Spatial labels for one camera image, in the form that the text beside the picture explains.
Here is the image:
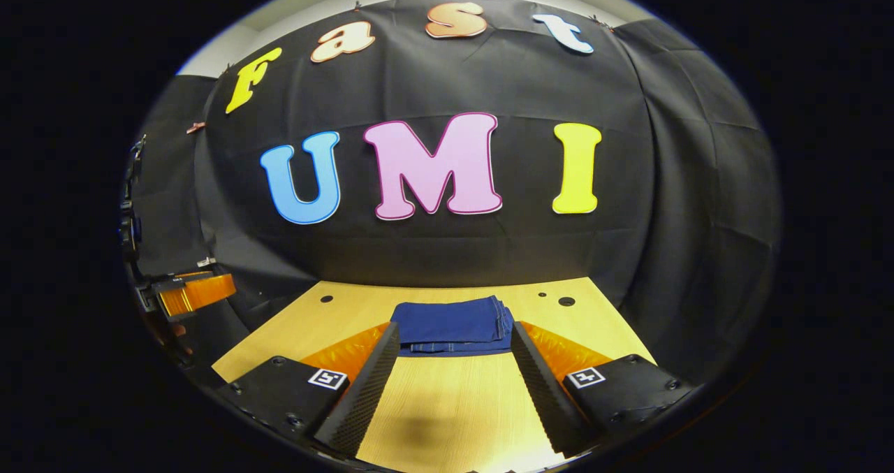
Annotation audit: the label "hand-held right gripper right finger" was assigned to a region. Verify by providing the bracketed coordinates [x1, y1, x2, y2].
[509, 320, 694, 458]

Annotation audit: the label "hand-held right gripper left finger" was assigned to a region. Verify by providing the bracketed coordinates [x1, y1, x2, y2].
[215, 321, 402, 458]

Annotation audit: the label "blue jeans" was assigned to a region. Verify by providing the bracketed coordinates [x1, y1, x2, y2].
[390, 295, 516, 358]

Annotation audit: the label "black backdrop cloth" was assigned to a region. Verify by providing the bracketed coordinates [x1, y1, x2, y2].
[124, 0, 782, 384]

